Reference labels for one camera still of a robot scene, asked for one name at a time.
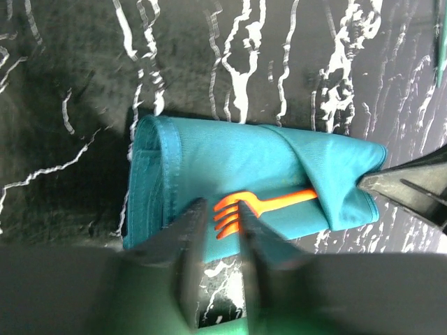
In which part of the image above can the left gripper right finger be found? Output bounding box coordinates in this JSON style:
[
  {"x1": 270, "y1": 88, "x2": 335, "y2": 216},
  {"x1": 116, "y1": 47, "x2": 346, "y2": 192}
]
[{"x1": 239, "y1": 203, "x2": 446, "y2": 334}]

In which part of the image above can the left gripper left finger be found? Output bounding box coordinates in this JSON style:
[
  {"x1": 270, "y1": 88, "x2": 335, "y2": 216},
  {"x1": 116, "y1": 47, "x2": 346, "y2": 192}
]
[{"x1": 1, "y1": 198, "x2": 207, "y2": 334}]

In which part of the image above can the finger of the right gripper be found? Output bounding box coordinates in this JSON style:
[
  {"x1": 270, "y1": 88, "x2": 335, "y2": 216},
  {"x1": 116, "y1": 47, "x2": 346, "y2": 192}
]
[{"x1": 358, "y1": 146, "x2": 446, "y2": 233}]

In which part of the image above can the orange plastic fork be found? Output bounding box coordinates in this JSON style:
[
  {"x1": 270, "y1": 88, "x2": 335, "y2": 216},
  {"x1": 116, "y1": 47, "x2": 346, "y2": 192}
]
[{"x1": 213, "y1": 188, "x2": 318, "y2": 240}]

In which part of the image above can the teal plastic spoon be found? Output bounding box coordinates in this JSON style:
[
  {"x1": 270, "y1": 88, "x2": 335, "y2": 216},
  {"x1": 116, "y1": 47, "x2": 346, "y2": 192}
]
[{"x1": 434, "y1": 1, "x2": 446, "y2": 88}]

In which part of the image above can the teal satin napkin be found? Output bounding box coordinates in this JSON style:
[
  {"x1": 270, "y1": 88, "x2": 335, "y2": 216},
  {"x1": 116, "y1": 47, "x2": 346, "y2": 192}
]
[{"x1": 124, "y1": 115, "x2": 387, "y2": 248}]

